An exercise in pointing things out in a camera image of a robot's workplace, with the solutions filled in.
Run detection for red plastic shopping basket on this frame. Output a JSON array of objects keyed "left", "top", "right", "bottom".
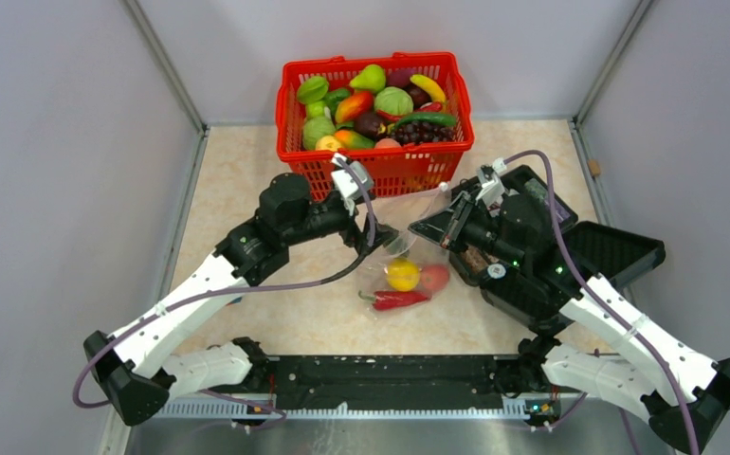
[{"left": 275, "top": 51, "right": 475, "bottom": 200}]

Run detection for orange green mango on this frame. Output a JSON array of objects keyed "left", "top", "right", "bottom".
[{"left": 335, "top": 91, "right": 374, "bottom": 123}]

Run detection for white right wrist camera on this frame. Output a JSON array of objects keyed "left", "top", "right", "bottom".
[{"left": 476, "top": 157, "right": 507, "bottom": 208}]

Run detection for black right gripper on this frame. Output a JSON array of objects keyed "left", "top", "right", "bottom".
[{"left": 409, "top": 191, "right": 526, "bottom": 269}]

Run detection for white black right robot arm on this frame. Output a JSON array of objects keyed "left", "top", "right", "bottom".
[{"left": 410, "top": 192, "right": 730, "bottom": 454}]

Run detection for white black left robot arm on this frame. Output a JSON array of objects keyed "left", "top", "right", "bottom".
[{"left": 83, "top": 163, "right": 395, "bottom": 427}]

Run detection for red apple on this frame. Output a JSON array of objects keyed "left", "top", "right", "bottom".
[{"left": 419, "top": 264, "right": 450, "bottom": 295}]

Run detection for yellow banana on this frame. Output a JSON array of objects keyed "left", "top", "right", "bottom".
[{"left": 410, "top": 74, "right": 447, "bottom": 104}]

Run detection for green pear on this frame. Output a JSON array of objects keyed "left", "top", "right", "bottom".
[{"left": 349, "top": 64, "right": 387, "bottom": 94}]

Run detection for dark purple grape bunch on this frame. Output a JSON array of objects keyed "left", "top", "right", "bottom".
[{"left": 388, "top": 121, "right": 455, "bottom": 146}]

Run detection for black open tool case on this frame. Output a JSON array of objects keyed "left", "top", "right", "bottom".
[{"left": 452, "top": 165, "right": 667, "bottom": 336}]

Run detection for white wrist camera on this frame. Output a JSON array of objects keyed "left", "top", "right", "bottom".
[
  {"left": 476, "top": 157, "right": 507, "bottom": 208},
  {"left": 331, "top": 153, "right": 374, "bottom": 216}
]

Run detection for yellow apple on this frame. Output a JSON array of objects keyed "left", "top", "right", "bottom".
[{"left": 385, "top": 258, "right": 421, "bottom": 292}]

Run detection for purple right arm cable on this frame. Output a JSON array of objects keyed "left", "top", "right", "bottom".
[{"left": 500, "top": 149, "right": 701, "bottom": 455}]

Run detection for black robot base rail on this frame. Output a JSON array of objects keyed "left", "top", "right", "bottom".
[{"left": 214, "top": 355, "right": 568, "bottom": 426}]

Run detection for small dark green cucumber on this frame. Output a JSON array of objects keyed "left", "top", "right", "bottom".
[{"left": 384, "top": 238, "right": 410, "bottom": 257}]

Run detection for clear zip top bag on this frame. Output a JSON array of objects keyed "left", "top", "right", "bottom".
[{"left": 356, "top": 182, "right": 450, "bottom": 317}]

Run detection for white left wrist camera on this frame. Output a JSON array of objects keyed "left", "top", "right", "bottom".
[{"left": 331, "top": 153, "right": 374, "bottom": 216}]

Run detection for red chili pepper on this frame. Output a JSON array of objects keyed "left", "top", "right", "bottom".
[{"left": 358, "top": 290, "right": 430, "bottom": 312}]

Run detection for green cabbage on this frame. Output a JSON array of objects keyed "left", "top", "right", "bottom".
[{"left": 301, "top": 116, "right": 337, "bottom": 151}]

